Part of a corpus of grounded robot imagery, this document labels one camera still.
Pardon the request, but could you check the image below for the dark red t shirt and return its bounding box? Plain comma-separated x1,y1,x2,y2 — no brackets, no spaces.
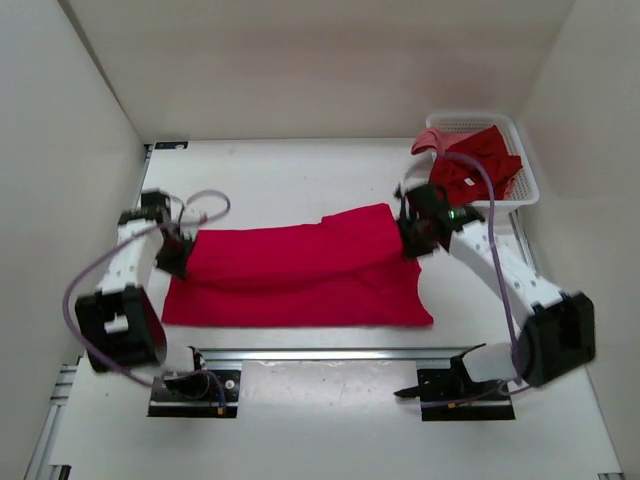
429,126,522,206

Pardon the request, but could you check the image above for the magenta t shirt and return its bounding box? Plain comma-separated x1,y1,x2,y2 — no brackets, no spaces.
162,203,434,328

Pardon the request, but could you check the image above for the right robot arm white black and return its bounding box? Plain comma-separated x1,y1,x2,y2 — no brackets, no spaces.
395,154,596,400

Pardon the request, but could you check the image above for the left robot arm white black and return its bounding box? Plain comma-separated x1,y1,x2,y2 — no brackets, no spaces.
74,190,195,369

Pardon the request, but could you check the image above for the small dark label sticker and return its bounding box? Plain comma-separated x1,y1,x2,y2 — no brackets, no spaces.
154,141,189,150

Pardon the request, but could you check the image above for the salmon pink t shirt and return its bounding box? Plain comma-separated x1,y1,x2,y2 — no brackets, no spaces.
411,127,451,155

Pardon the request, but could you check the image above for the white plastic laundry basket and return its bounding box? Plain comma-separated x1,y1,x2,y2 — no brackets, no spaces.
425,112,539,216

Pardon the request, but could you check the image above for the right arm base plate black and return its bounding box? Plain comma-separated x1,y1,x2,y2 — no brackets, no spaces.
394,368,516,422

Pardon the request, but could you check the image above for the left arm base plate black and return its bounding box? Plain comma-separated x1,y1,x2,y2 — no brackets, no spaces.
147,368,241,418

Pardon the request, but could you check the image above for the aluminium frame rail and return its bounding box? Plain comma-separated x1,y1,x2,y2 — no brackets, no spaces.
24,209,624,480

